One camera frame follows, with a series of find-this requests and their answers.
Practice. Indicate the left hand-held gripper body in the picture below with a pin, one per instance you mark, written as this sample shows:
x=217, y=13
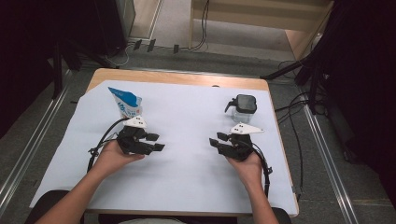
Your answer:
x=132, y=140

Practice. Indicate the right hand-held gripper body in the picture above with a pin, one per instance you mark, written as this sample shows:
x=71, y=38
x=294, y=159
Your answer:
x=238, y=147

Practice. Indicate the person's right hand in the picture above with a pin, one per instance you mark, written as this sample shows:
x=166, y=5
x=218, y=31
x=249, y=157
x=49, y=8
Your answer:
x=249, y=169

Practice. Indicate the person's left hand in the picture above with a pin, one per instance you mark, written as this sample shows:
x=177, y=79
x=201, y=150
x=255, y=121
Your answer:
x=110, y=158

